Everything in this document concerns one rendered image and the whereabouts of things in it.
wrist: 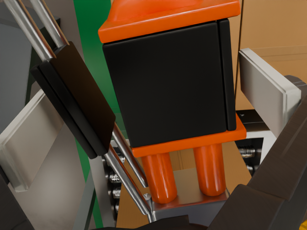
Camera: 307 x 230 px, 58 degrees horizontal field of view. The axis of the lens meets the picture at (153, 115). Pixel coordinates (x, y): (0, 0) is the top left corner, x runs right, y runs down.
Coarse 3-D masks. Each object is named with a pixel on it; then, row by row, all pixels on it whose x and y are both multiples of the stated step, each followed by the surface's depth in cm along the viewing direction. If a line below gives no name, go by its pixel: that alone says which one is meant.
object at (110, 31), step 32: (224, 0) 14; (128, 32) 14; (160, 32) 14; (192, 32) 14; (224, 32) 14; (128, 64) 15; (160, 64) 15; (192, 64) 15; (224, 64) 15; (128, 96) 16; (160, 96) 16; (192, 96) 16; (224, 96) 16; (128, 128) 17; (160, 128) 17; (192, 128) 17; (224, 128) 17
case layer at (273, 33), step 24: (240, 0) 83; (264, 0) 83; (288, 0) 84; (240, 24) 88; (264, 24) 87; (288, 24) 87; (240, 48) 90; (264, 48) 90; (288, 48) 90; (288, 72) 94; (240, 96) 98
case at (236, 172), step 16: (224, 144) 99; (176, 160) 94; (192, 160) 93; (224, 160) 91; (240, 160) 90; (240, 176) 84; (144, 192) 83; (128, 208) 78; (128, 224) 73; (144, 224) 73
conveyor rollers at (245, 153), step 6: (252, 138) 107; (240, 150) 110; (246, 150) 110; (252, 150) 110; (120, 156) 111; (246, 156) 110; (252, 156) 110; (108, 162) 111; (252, 168) 114; (114, 174) 115; (114, 180) 115; (114, 192) 119; (120, 192) 119; (114, 198) 120
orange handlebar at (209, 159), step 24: (120, 0) 15; (144, 0) 15; (168, 0) 15; (192, 0) 15; (216, 144) 20; (144, 168) 21; (168, 168) 21; (216, 168) 20; (168, 192) 22; (216, 192) 21
